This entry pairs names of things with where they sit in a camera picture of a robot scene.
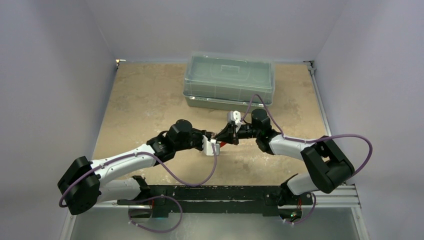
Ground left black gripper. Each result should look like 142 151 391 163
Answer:
174 128 212 152

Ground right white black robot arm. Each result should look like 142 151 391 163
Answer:
213 109 355 204

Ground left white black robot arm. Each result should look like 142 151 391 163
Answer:
57 119 221 215

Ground clear lidded grey storage box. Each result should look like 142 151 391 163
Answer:
182 52 276 112

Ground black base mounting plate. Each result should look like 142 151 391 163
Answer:
117 185 314 218

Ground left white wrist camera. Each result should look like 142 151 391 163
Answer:
202 136 221 156

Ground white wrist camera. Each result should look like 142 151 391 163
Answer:
202 136 221 156
227 110 242 126

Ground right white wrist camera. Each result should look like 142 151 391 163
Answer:
227 110 242 126

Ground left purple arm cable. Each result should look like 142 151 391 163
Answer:
58 142 219 209

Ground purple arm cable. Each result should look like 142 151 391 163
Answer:
58 142 219 209
241 94 374 180

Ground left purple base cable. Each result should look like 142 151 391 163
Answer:
127 195 184 233

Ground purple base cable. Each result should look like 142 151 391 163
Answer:
127 195 184 233
282 193 318 226

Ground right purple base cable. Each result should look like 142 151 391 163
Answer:
282 193 318 226

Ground aluminium frame rail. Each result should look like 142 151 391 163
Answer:
59 60 362 240

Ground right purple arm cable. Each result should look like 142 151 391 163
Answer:
241 94 374 180

